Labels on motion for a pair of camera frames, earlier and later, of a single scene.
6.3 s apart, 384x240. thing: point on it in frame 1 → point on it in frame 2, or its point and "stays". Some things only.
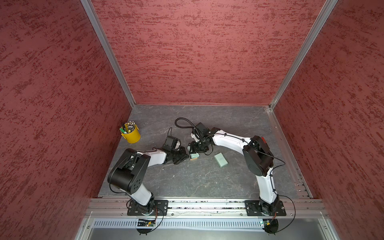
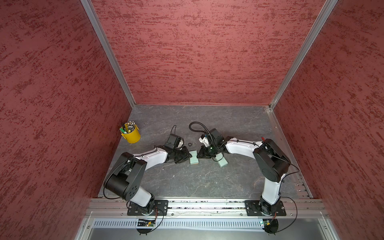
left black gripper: [184, 154] stays
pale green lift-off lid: [220, 159] stays
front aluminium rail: [115, 208] stays
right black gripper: [193, 146] → [205, 154]
